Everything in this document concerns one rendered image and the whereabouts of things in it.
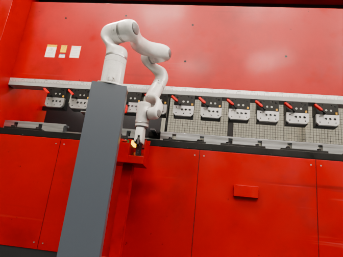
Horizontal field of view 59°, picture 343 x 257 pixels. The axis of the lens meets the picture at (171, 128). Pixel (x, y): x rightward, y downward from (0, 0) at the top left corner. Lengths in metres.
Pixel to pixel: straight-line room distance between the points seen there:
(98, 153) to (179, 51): 1.24
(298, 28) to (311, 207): 1.34
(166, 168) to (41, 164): 0.86
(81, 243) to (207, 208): 0.83
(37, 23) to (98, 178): 1.81
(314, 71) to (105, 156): 1.65
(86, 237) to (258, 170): 1.12
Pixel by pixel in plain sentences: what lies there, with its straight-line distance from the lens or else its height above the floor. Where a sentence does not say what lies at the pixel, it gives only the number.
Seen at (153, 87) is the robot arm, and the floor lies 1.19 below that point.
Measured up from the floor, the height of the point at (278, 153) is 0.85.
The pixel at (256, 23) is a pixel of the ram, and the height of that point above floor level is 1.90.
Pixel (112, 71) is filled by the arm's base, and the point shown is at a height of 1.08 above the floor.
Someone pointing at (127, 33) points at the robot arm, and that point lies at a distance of 1.75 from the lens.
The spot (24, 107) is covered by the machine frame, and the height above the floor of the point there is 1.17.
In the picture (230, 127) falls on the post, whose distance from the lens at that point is 2.97.
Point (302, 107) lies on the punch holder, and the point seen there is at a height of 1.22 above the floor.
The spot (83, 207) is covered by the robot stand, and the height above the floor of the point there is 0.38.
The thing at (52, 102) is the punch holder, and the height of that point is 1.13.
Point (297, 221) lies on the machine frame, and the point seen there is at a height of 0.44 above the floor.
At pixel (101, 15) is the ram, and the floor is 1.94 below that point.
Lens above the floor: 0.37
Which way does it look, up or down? 17 degrees up
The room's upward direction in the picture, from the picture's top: 6 degrees clockwise
